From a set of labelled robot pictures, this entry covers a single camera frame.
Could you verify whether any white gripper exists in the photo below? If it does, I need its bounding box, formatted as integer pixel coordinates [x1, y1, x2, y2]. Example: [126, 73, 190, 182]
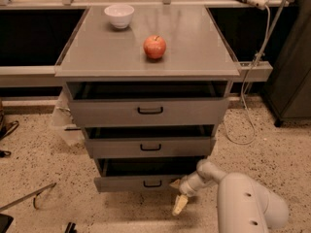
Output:
[170, 172, 207, 216]

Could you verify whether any grey bottom drawer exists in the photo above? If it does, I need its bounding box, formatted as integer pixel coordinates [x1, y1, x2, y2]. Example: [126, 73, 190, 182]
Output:
[94, 156, 203, 192]

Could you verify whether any grey drawer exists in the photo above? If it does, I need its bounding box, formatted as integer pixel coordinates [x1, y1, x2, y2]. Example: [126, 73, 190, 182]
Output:
[94, 156, 203, 192]
[86, 125, 216, 158]
[67, 82, 228, 127]

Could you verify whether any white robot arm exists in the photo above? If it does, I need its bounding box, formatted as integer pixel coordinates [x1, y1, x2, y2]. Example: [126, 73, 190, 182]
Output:
[170, 159, 290, 233]

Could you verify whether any grey middle drawer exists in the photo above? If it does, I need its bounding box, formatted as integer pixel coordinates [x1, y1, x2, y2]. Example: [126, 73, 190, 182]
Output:
[86, 125, 216, 158]

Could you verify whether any grey drawer cabinet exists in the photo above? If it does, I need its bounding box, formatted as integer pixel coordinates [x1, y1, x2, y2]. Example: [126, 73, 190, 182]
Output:
[56, 6, 239, 177]

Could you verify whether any grey top drawer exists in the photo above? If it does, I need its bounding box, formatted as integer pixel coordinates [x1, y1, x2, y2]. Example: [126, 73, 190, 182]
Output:
[67, 82, 228, 127]

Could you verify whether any black clip on floor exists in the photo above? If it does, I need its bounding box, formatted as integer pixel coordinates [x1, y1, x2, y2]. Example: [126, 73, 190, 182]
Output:
[64, 222, 76, 233]

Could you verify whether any metal rod on floor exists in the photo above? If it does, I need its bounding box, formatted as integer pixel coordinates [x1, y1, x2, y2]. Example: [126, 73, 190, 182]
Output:
[0, 183, 56, 212]

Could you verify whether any red apple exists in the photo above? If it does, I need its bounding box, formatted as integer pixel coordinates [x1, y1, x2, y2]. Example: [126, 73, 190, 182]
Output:
[143, 35, 166, 59]

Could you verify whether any dark cabinet on wheels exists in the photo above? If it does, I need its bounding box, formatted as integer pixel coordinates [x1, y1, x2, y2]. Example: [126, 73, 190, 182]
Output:
[262, 0, 311, 127]

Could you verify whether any black device bottom left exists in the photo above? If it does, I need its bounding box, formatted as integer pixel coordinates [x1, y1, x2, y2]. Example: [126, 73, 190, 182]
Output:
[0, 214, 14, 233]

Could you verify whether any white ceramic bowl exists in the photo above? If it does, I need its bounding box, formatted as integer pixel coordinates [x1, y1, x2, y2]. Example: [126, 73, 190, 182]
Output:
[104, 4, 135, 29]

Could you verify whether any grey hanging cable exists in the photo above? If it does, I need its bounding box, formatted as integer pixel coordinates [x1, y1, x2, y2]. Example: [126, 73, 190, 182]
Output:
[223, 4, 272, 146]

